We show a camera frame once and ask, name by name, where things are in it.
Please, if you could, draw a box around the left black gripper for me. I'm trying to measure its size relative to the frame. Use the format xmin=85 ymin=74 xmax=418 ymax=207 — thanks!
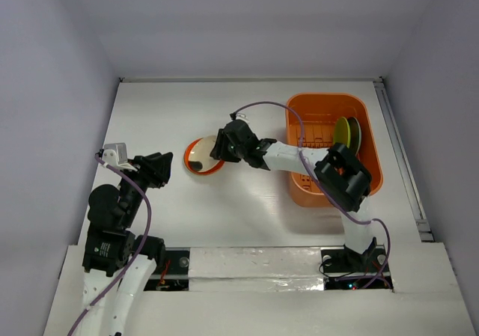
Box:
xmin=120 ymin=150 xmax=173 ymax=225

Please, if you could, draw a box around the white mirror-like plate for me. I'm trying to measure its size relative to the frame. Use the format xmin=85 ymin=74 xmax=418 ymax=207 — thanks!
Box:
xmin=186 ymin=135 xmax=219 ymax=174

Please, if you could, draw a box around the orange plate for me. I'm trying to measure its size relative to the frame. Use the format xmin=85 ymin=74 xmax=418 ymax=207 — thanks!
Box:
xmin=183 ymin=135 xmax=225 ymax=176

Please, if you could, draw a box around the lime green plate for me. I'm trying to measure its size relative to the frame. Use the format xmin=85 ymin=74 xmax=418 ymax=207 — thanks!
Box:
xmin=333 ymin=117 xmax=351 ymax=147

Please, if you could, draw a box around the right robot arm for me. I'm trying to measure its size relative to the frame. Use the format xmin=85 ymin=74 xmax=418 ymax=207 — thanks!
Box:
xmin=210 ymin=120 xmax=376 ymax=271

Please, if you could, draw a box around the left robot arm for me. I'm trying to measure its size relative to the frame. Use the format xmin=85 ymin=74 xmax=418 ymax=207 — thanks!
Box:
xmin=68 ymin=145 xmax=173 ymax=335

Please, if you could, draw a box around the orange plastic dish rack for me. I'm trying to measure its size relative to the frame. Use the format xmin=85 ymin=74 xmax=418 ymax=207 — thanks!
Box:
xmin=285 ymin=92 xmax=384 ymax=208

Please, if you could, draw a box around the white foil-covered bar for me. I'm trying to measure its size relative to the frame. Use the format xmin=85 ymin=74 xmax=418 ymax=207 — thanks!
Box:
xmin=188 ymin=247 xmax=324 ymax=292

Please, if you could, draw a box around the dark patterned plate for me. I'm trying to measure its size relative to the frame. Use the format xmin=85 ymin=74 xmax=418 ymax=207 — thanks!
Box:
xmin=347 ymin=117 xmax=362 ymax=155

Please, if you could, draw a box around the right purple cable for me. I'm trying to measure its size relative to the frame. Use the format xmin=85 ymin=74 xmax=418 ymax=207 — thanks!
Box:
xmin=230 ymin=100 xmax=392 ymax=290

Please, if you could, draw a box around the purple cable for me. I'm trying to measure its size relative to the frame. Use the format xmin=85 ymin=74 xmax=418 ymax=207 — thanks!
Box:
xmin=230 ymin=100 xmax=392 ymax=290
xmin=65 ymin=152 xmax=153 ymax=336

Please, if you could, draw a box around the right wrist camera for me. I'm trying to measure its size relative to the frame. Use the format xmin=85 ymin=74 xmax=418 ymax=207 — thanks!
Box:
xmin=230 ymin=112 xmax=249 ymax=123

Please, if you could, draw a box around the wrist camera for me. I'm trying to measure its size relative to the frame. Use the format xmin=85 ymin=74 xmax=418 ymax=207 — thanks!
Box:
xmin=230 ymin=112 xmax=249 ymax=123
xmin=100 ymin=143 xmax=130 ymax=170

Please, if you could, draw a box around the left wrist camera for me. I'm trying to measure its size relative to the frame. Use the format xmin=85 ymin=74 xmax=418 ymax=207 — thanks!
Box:
xmin=100 ymin=143 xmax=130 ymax=170

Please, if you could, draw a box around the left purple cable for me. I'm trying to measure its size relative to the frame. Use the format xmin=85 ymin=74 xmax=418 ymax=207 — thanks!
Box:
xmin=65 ymin=152 xmax=153 ymax=336

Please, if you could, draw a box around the aluminium rail right edge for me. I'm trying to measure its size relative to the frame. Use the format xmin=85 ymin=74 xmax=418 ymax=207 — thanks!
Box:
xmin=373 ymin=78 xmax=435 ymax=242

